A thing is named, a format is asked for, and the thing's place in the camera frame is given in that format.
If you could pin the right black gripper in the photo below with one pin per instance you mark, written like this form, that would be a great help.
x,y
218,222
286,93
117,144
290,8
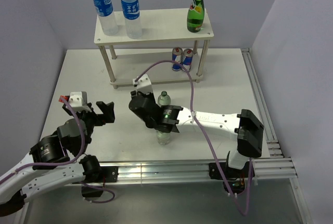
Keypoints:
x,y
150,95

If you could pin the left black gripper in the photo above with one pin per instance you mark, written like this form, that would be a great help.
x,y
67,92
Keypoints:
x,y
107,115

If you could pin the pocari sweat bottle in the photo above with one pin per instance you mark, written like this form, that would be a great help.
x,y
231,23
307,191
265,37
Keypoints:
x,y
104,9
131,13

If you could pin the green glass bottle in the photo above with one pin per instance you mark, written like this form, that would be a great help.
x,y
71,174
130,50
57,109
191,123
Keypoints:
x,y
195,16

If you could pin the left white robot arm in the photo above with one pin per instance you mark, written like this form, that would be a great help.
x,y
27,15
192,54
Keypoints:
x,y
57,159

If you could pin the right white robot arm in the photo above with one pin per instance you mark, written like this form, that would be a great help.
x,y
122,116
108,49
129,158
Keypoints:
x,y
243,128

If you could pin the beige two-tier shelf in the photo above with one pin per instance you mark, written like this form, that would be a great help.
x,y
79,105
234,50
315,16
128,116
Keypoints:
x,y
159,25

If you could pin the rear clear glass bottle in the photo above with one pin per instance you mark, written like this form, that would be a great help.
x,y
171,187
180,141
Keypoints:
x,y
164,99

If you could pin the clear glass bottle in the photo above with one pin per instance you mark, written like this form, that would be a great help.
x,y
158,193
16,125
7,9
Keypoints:
x,y
164,99
163,138

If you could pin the front clear glass bottle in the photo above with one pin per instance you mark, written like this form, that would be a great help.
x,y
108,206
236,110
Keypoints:
x,y
163,138

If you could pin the left red bull can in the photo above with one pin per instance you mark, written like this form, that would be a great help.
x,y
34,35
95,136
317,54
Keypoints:
x,y
177,58

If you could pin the red bull can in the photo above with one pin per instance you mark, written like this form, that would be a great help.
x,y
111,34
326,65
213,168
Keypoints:
x,y
187,59
177,58

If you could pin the right red bull can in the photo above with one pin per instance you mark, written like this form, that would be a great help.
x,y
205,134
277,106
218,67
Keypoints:
x,y
187,59

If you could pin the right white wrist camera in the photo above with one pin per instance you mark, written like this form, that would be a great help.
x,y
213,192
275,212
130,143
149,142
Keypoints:
x,y
143,84

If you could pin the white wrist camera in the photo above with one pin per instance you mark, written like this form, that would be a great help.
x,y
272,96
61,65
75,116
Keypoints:
x,y
77,101
143,84

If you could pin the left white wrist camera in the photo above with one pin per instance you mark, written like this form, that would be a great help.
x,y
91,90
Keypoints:
x,y
77,101

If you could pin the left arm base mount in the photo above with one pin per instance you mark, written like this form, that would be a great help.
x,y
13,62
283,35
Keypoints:
x,y
108,174

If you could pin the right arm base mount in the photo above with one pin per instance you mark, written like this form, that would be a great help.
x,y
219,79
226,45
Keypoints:
x,y
236,178

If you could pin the aluminium frame rail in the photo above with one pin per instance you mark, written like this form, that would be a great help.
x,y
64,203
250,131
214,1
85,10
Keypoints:
x,y
172,184

